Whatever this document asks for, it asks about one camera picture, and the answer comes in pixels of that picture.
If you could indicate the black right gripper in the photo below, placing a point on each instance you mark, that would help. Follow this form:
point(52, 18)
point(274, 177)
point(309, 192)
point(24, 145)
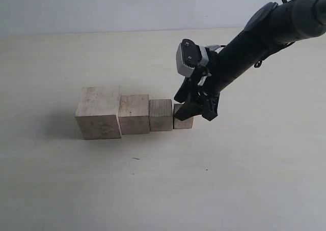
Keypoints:
point(197, 100)

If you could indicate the smallest wooden cube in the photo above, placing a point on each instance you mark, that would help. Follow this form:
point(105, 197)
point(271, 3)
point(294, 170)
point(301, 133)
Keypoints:
point(178, 124)

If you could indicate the third largest wooden cube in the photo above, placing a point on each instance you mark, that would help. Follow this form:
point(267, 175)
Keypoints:
point(160, 115)

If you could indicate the second largest wooden cube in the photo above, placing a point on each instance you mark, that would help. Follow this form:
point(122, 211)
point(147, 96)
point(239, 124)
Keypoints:
point(134, 114)

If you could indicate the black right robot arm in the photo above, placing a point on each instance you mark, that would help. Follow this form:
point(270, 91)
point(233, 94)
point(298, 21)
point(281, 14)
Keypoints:
point(271, 29)

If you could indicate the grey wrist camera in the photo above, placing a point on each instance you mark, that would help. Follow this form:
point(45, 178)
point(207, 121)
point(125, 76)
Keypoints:
point(189, 56)

